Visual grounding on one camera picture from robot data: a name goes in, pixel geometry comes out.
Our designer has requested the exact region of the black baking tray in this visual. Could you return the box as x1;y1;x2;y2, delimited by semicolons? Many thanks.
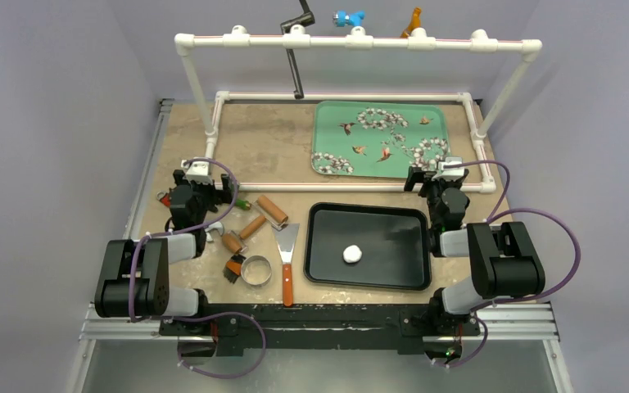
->
303;202;432;291

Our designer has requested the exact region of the wooden double-ended rolling pin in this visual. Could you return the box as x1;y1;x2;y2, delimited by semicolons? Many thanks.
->
221;195;289;254

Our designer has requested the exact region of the white dough ball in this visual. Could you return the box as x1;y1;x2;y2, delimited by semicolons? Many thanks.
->
342;245;363;264

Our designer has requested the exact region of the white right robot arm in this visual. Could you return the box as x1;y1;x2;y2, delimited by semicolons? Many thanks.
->
404;167;545;333

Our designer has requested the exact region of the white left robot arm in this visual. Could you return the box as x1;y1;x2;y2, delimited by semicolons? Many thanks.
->
94;169;238;335

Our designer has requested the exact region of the small orange black brush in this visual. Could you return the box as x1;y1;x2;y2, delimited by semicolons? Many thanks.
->
223;254;246;284

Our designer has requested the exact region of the green floral tray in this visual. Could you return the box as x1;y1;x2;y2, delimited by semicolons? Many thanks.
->
311;101;450;178

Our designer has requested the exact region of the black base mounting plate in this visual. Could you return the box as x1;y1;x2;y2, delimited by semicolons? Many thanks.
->
159;303;480;358

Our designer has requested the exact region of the blue plastic toy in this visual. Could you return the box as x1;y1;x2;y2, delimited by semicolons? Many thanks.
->
333;10;365;27

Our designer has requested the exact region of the red handled adjustable wrench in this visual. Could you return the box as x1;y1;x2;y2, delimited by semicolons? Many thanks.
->
156;191;170;208

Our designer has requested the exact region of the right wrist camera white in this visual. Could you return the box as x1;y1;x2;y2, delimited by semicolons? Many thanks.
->
433;156;468;184

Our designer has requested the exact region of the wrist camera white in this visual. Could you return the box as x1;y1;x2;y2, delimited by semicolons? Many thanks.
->
181;160;212;184
433;156;468;184

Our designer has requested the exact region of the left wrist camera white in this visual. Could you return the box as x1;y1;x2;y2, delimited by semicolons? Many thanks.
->
181;160;212;184

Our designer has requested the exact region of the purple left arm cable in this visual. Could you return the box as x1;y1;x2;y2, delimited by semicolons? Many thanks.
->
127;157;268;381

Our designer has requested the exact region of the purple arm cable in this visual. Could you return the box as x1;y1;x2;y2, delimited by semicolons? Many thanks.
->
431;159;582;370
127;157;268;381

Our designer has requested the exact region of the round metal cutter ring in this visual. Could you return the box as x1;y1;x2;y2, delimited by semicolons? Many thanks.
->
240;255;274;287

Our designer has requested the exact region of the metal scraper orange handle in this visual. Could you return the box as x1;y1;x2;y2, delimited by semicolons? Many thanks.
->
274;224;300;307

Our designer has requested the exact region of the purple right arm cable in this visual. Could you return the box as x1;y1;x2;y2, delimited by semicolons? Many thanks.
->
431;159;582;370

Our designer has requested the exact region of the aluminium rail frame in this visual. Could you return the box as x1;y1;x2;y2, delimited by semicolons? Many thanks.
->
65;97;576;393

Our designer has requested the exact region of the white PVC pipe frame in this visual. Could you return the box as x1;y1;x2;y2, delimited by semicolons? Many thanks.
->
174;25;544;195

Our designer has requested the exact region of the black hanging crank handle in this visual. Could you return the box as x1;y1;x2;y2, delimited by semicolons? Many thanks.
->
279;0;317;101

